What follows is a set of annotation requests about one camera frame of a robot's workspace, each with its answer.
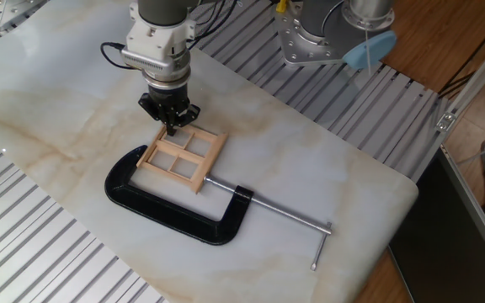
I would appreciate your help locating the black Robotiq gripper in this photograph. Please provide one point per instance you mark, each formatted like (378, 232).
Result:
(168, 101)

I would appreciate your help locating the small wooden sliding window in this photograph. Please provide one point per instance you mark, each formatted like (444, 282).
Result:
(179, 150)

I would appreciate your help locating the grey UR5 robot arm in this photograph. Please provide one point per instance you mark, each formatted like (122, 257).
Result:
(158, 38)

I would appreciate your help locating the black C-clamp with steel screw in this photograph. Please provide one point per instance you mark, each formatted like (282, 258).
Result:
(162, 210)

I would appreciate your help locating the marble pattern board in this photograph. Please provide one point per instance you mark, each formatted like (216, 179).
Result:
(289, 168)

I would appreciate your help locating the yellow plastic piece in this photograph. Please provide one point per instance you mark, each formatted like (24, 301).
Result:
(281, 5)

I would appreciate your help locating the black flat panel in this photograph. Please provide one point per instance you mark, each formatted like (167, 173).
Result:
(436, 252)

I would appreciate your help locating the aluminium table edge bar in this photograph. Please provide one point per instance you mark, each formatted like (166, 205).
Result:
(478, 214)

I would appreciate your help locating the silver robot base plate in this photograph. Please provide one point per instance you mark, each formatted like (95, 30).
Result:
(297, 46)

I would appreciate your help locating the aluminium post with corner bracket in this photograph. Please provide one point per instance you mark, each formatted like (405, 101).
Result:
(478, 78)

